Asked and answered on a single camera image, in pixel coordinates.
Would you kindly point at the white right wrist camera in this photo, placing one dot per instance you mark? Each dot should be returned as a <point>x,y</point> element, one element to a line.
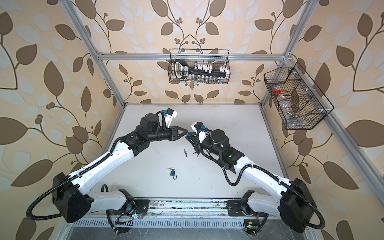
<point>201,131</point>

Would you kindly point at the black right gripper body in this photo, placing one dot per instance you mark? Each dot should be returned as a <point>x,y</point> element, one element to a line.
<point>207,145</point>

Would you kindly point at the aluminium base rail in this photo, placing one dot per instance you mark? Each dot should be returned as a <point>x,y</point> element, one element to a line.
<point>187,213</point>

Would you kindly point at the red capped clear bottle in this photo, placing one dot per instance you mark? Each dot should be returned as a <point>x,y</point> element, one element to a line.
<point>281,97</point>

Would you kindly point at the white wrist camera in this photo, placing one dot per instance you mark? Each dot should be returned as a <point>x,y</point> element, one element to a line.
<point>201,131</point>
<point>167,116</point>

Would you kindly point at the black wire basket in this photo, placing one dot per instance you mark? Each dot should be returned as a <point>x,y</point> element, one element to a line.
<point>215,57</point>
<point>311,105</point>

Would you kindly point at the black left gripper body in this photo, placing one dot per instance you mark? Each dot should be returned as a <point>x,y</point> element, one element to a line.
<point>167,133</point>

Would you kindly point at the aluminium frame profile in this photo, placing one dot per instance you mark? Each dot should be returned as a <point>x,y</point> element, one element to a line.
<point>317,67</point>

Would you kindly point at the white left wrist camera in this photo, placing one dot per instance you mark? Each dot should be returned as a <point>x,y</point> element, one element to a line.
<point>167,116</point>

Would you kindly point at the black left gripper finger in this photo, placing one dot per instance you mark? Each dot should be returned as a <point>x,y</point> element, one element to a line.
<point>182,130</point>
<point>181,134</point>

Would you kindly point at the black wire basket right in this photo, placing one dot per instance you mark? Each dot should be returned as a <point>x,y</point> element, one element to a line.
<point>311,105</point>

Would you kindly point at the blue padlock with keys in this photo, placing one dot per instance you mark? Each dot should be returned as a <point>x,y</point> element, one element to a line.
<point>173,173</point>

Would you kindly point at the black wire basket rear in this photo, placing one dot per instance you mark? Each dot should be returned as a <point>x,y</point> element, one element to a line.
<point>215,57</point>

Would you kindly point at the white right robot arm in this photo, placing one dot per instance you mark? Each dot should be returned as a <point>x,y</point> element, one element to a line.
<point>288,199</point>

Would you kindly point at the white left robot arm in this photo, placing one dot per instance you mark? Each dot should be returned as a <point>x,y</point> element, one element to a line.
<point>75,198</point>

